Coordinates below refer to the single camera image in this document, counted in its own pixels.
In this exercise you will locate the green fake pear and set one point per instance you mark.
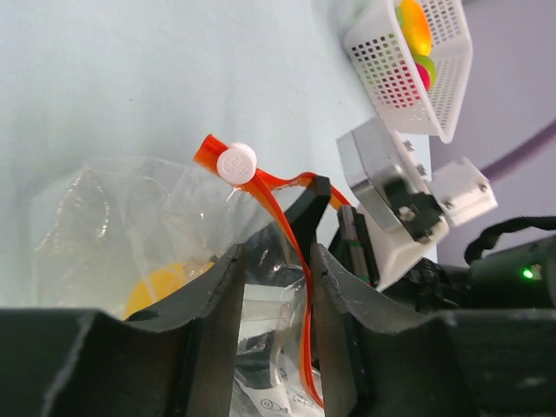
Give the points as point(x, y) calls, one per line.
point(425, 60)

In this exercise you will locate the white plastic basket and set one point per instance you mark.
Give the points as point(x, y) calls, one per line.
point(385, 65)

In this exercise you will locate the orange fake mango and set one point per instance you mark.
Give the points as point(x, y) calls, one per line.
point(414, 27)

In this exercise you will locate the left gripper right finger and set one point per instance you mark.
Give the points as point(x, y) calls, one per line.
point(379, 358)

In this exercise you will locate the red fake apple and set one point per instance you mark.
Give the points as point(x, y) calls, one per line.
point(427, 75)

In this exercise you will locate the clear zip top bag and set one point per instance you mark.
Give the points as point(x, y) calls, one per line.
point(116, 220)

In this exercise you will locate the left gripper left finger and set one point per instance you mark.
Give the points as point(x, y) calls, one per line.
point(175, 358)

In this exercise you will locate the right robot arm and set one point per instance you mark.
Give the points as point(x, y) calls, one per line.
point(515, 278)

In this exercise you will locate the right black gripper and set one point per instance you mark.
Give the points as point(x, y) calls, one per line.
point(351, 245)

